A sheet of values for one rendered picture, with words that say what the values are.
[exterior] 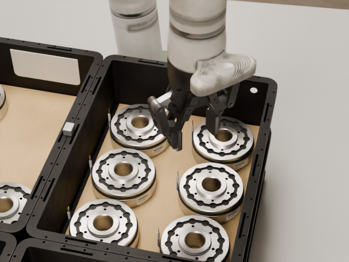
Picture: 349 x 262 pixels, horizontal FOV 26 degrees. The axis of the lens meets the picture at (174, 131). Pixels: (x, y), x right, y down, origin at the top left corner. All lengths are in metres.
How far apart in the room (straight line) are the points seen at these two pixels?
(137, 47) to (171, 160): 0.32
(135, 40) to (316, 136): 0.40
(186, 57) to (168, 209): 0.34
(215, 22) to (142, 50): 0.61
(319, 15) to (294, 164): 0.48
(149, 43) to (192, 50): 0.59
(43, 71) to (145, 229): 0.37
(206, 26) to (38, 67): 0.53
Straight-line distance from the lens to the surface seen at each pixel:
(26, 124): 1.35
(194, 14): 0.89
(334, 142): 1.51
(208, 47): 0.92
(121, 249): 1.03
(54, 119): 1.35
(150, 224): 1.18
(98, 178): 1.20
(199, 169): 1.21
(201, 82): 0.90
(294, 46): 1.71
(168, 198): 1.21
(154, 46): 1.52
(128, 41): 1.50
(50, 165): 1.14
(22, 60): 1.37
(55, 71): 1.36
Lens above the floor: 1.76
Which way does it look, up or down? 45 degrees down
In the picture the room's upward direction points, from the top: straight up
